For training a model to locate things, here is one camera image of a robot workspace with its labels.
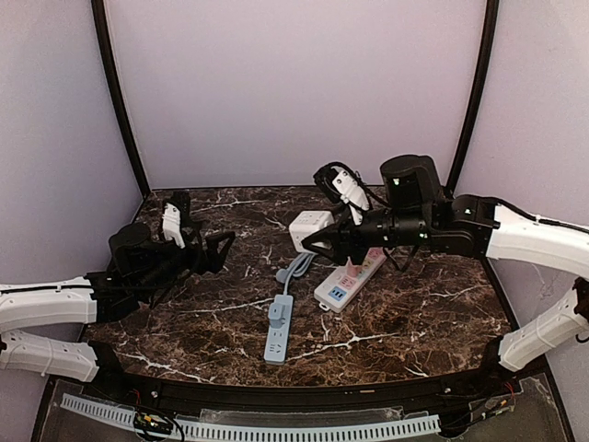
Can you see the blue power strip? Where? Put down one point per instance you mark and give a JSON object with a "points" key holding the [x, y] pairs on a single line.
{"points": [[277, 339]]}

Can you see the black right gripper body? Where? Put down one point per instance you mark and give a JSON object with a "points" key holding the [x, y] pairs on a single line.
{"points": [[346, 235]]}

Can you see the small circuit board left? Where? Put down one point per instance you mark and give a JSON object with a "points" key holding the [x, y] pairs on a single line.
{"points": [[152, 423]]}

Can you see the black front rail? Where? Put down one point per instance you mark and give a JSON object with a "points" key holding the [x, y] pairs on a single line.
{"points": [[442, 393]]}

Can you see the left black frame post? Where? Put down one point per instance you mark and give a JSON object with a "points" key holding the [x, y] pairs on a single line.
{"points": [[102, 30]]}

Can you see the white cube socket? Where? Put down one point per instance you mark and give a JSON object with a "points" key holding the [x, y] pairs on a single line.
{"points": [[306, 223]]}

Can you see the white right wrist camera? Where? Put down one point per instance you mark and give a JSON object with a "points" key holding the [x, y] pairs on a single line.
{"points": [[352, 194]]}

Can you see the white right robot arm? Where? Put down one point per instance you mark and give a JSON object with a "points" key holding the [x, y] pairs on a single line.
{"points": [[491, 228]]}

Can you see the white slotted cable duct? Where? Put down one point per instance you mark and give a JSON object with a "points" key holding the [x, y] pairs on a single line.
{"points": [[373, 425]]}

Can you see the white multicolour power strip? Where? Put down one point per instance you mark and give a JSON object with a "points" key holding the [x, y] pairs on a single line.
{"points": [[337, 291]]}

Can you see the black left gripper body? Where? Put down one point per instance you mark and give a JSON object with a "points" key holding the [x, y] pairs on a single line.
{"points": [[199, 250]]}

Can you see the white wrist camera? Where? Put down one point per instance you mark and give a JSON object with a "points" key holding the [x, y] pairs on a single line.
{"points": [[352, 194], [171, 225]]}

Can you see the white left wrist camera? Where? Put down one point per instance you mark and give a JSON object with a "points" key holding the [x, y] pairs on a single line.
{"points": [[171, 225]]}

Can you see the black frame post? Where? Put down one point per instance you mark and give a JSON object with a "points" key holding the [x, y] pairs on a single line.
{"points": [[476, 92], [102, 30]]}

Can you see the blue plug adapter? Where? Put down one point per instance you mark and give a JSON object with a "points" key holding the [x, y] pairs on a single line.
{"points": [[275, 315]]}

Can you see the right black frame post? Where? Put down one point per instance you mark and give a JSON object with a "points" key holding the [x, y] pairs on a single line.
{"points": [[476, 92]]}

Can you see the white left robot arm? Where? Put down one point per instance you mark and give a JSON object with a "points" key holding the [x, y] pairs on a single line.
{"points": [[87, 299]]}

